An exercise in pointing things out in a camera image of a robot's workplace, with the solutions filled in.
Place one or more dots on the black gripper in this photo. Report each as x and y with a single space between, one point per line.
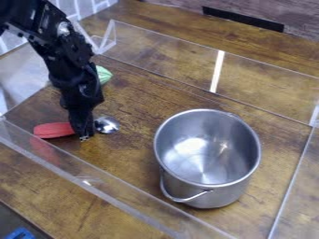
82 94

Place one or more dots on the pink handled metal spoon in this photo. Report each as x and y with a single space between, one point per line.
105 125

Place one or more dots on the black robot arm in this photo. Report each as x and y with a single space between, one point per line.
42 24

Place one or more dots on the green bitter gourd toy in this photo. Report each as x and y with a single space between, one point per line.
105 74

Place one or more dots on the clear acrylic barrier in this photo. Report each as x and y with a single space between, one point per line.
166 75

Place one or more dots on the stainless steel pot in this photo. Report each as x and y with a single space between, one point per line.
209 152

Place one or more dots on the blue object at corner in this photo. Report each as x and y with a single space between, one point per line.
21 233

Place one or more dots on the black wall vent strip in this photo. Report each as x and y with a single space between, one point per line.
265 24

